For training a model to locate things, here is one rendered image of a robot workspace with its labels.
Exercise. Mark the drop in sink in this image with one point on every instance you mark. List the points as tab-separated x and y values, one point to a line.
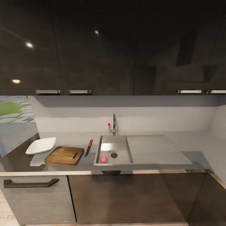
137	149

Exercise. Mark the cabinet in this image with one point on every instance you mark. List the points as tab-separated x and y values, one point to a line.
181	48
68	47

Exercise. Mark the dishwasher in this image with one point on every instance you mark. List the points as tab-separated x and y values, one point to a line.
39	199

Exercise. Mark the vidalia onion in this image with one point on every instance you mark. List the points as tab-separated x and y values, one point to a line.
103	159

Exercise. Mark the fixed window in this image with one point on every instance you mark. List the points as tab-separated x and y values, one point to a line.
17	122

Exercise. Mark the parer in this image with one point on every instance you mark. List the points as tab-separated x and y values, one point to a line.
89	147

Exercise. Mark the cutting board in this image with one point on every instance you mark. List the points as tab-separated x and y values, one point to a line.
64	155

